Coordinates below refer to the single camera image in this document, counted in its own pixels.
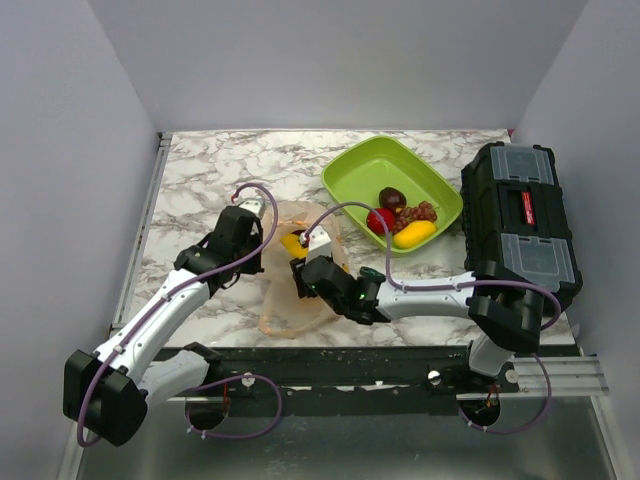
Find yellow fake fruit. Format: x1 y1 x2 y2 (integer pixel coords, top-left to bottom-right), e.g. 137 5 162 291
280 232 308 259

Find translucent orange plastic bag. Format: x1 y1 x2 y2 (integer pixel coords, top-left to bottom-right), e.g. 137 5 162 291
258 201 339 339

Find dark red fake fruit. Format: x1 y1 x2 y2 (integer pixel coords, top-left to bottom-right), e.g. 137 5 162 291
378 187 407 214

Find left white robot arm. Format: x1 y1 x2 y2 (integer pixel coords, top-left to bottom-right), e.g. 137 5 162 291
63 199 266 447

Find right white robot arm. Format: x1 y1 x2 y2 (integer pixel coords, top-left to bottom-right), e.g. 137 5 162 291
290 255 550 392

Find yellow fake mango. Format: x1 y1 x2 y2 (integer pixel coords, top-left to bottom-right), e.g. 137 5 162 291
393 220 437 250

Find red fake grapes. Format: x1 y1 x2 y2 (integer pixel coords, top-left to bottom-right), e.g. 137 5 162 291
396 201 437 225

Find green plastic tray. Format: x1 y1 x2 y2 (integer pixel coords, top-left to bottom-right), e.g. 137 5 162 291
321 136 463 256

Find black plastic toolbox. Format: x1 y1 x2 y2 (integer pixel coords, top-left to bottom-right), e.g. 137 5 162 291
460 142 583 310

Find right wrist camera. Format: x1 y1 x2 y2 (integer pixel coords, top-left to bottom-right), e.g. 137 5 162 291
300 225 332 262

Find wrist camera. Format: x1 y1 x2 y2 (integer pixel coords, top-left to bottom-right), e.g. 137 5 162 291
237 198 267 219
300 225 332 262

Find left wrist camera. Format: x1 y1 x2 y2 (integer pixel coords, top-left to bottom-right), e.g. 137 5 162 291
237 198 267 219

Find green handled screwdriver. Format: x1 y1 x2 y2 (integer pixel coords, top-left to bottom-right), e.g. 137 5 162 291
359 266 386 282

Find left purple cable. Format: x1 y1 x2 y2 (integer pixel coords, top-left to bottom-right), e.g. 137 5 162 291
77 183 284 448

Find purple cable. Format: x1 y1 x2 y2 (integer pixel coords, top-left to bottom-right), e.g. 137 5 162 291
302 201 562 435
77 183 284 448

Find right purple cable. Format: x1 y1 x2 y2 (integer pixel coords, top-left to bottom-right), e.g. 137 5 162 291
302 201 562 435

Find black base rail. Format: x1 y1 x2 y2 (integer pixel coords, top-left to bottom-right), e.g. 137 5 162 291
179 347 518 418

